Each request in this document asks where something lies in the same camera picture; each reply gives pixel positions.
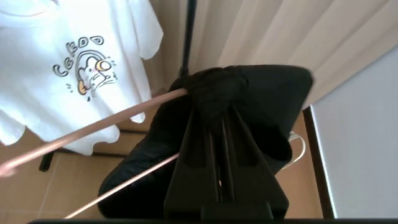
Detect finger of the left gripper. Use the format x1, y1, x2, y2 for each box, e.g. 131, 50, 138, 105
221, 105, 289, 218
164, 108, 220, 218

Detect black shorts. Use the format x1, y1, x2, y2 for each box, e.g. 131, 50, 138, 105
97, 64, 315, 219

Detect pink clothes hanger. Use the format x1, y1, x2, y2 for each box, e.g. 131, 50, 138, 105
0, 88, 189, 220

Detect white printed t-shirt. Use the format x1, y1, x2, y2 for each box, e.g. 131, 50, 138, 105
0, 0, 164, 157

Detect black clothes rack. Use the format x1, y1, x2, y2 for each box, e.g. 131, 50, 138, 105
39, 0, 198, 173

